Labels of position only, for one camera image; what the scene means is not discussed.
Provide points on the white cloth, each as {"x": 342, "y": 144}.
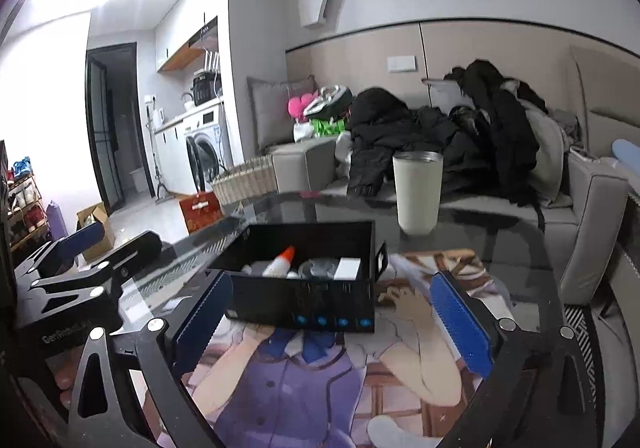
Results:
{"x": 303, "y": 131}

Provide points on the white charger plug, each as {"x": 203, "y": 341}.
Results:
{"x": 347, "y": 269}

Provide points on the mop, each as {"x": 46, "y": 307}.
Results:
{"x": 156, "y": 167}

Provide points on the wicker laundry basket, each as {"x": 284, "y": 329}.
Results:
{"x": 245, "y": 183}

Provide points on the wooden shoe rack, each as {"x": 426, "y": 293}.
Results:
{"x": 25, "y": 208}

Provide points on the large grey cushion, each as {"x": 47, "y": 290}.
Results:
{"x": 270, "y": 110}

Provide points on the purple rolled mat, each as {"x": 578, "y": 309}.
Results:
{"x": 57, "y": 223}

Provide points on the range hood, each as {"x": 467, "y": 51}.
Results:
{"x": 205, "y": 32}

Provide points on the glue bottle with orange cap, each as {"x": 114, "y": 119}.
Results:
{"x": 277, "y": 264}

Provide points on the white wall switch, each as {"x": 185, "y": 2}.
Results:
{"x": 401, "y": 64}

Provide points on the white washing machine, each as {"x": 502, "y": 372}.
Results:
{"x": 207, "y": 147}

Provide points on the white kettle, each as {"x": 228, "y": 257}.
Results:
{"x": 158, "y": 117}

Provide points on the white wall cabinets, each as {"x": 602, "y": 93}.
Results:
{"x": 187, "y": 12}

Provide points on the beige bed headboard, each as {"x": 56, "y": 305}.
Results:
{"x": 610, "y": 97}

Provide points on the white phone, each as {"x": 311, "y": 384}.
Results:
{"x": 582, "y": 154}

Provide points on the black cardboard box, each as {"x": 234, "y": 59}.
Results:
{"x": 300, "y": 303}

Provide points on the white tumbler cup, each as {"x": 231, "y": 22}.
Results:
{"x": 417, "y": 193}

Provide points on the dark glass door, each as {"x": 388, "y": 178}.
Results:
{"x": 112, "y": 127}

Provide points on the red paper bag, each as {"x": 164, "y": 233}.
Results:
{"x": 200, "y": 215}

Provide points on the small grey cushion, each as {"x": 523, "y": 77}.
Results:
{"x": 440, "y": 95}

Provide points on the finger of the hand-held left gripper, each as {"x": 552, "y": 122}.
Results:
{"x": 82, "y": 238}
{"x": 142, "y": 245}

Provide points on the grey chair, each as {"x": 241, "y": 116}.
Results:
{"x": 627, "y": 288}

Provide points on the white trash bin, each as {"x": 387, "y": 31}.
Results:
{"x": 136, "y": 180}

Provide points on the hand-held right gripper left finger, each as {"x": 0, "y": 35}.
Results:
{"x": 202, "y": 323}

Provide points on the pink plush toy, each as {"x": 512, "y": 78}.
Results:
{"x": 298, "y": 106}

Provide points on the black coat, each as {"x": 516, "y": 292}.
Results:
{"x": 500, "y": 132}

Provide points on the grey garment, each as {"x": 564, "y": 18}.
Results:
{"x": 550, "y": 152}

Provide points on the blue pillow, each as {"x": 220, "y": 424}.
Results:
{"x": 627, "y": 151}

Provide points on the white router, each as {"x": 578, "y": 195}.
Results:
{"x": 212, "y": 61}

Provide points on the black and white round cushion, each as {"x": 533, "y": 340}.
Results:
{"x": 330, "y": 99}

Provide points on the black white striped rug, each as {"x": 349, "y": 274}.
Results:
{"x": 582, "y": 353}

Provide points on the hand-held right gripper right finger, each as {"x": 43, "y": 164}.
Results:
{"x": 460, "y": 325}

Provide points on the green cloth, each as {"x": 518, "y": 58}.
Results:
{"x": 329, "y": 126}

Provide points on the grey sofa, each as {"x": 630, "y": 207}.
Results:
{"x": 595, "y": 208}

